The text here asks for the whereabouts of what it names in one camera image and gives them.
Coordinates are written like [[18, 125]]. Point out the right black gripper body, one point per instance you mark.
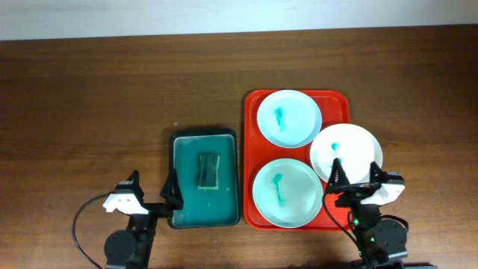
[[352, 193]]

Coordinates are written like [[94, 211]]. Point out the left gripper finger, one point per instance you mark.
[[171, 191], [133, 184]]

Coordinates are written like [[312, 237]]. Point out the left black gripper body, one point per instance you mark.
[[154, 208]]

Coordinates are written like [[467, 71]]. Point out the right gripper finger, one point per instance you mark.
[[338, 180], [376, 173]]

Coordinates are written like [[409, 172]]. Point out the white plate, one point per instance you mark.
[[355, 148]]

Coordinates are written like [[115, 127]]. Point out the green yellow sponge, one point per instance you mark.
[[208, 172]]

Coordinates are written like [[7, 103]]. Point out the pale green plate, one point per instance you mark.
[[287, 193]]

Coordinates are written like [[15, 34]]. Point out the light blue plate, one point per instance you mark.
[[289, 118]]

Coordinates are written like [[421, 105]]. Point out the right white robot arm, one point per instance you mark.
[[379, 238]]

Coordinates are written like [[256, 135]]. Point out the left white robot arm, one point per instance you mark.
[[131, 247]]

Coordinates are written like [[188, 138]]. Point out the dark green basin tray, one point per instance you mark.
[[205, 205]]

